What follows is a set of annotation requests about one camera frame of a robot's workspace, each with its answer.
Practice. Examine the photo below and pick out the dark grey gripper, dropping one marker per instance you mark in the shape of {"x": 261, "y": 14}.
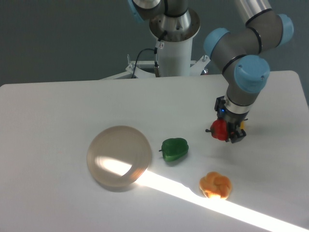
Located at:
{"x": 233, "y": 115}

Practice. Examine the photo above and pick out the red toy pepper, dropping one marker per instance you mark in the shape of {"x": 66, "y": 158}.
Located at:
{"x": 218, "y": 130}

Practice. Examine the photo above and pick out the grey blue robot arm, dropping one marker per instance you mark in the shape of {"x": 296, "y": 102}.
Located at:
{"x": 235, "y": 55}

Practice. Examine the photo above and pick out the yellow toy pepper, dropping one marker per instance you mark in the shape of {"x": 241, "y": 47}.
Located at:
{"x": 243, "y": 124}

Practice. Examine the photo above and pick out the green toy pepper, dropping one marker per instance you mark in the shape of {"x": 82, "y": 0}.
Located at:
{"x": 174, "y": 148}

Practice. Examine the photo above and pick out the braided toy bread bun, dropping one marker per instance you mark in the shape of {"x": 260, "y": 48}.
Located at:
{"x": 215, "y": 185}

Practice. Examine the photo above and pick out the beige round plate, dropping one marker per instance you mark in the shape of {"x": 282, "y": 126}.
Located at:
{"x": 118, "y": 156}

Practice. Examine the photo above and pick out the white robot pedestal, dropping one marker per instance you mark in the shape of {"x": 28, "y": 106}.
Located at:
{"x": 174, "y": 39}

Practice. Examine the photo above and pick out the white metal base frame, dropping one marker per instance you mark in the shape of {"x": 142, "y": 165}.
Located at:
{"x": 145, "y": 69}

